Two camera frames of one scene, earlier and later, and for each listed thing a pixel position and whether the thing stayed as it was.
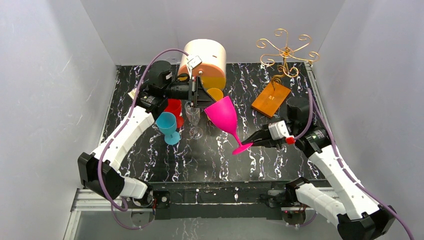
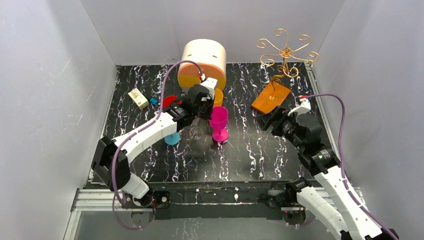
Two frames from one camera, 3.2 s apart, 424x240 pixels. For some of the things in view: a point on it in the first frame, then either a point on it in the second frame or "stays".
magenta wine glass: x=223 y=114 to x=219 y=121
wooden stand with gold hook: x=271 y=99 stays
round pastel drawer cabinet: x=212 y=69 stays
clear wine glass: x=193 y=114 stays
